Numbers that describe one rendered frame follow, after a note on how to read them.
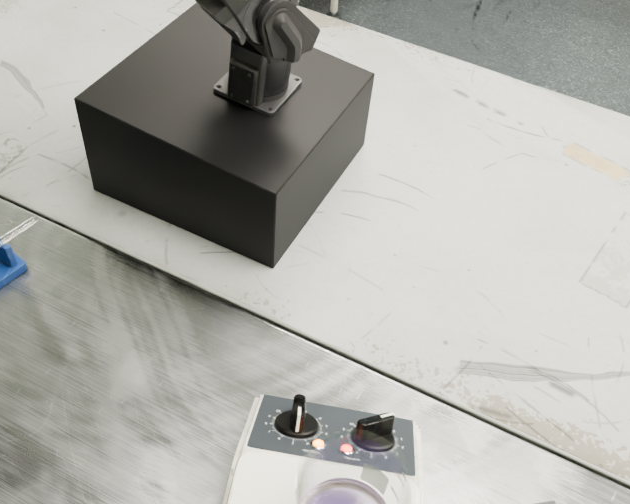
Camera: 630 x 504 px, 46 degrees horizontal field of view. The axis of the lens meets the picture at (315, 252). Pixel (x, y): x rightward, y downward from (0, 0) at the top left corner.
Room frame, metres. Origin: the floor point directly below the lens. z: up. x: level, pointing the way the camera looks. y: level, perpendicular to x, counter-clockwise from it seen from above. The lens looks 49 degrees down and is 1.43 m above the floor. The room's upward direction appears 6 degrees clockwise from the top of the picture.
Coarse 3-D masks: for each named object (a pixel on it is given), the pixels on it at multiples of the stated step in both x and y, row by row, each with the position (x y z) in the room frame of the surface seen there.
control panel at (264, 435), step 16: (272, 400) 0.28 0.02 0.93; (288, 400) 0.29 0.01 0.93; (256, 416) 0.26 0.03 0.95; (272, 416) 0.26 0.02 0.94; (320, 416) 0.27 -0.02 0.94; (336, 416) 0.27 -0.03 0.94; (352, 416) 0.28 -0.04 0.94; (368, 416) 0.28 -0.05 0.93; (256, 432) 0.24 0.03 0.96; (272, 432) 0.25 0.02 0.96; (320, 432) 0.25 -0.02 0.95; (400, 432) 0.26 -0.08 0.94; (272, 448) 0.23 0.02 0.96; (288, 448) 0.23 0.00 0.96; (304, 448) 0.23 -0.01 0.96; (400, 448) 0.25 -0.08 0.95
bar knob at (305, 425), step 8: (296, 400) 0.27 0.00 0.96; (304, 400) 0.27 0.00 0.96; (296, 408) 0.26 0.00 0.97; (304, 408) 0.26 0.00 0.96; (280, 416) 0.26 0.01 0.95; (288, 416) 0.26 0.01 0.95; (296, 416) 0.25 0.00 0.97; (304, 416) 0.25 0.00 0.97; (312, 416) 0.27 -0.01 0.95; (280, 424) 0.25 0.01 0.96; (288, 424) 0.25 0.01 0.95; (296, 424) 0.25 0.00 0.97; (304, 424) 0.26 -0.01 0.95; (312, 424) 0.26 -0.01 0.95; (288, 432) 0.25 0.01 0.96; (296, 432) 0.25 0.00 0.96; (304, 432) 0.25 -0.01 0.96; (312, 432) 0.25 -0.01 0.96
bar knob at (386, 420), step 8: (376, 416) 0.26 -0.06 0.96; (384, 416) 0.26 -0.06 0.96; (392, 416) 0.27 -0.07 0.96; (360, 424) 0.25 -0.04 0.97; (368, 424) 0.25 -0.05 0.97; (376, 424) 0.26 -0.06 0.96; (384, 424) 0.26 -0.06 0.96; (392, 424) 0.26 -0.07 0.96; (376, 432) 0.25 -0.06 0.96; (384, 432) 0.26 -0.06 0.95; (392, 440) 0.25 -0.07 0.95
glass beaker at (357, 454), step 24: (336, 432) 0.19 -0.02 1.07; (360, 432) 0.19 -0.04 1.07; (312, 456) 0.18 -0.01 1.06; (336, 456) 0.19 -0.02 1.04; (360, 456) 0.19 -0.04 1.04; (384, 456) 0.19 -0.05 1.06; (312, 480) 0.18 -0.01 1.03; (360, 480) 0.19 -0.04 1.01; (384, 480) 0.18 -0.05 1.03; (408, 480) 0.17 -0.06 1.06
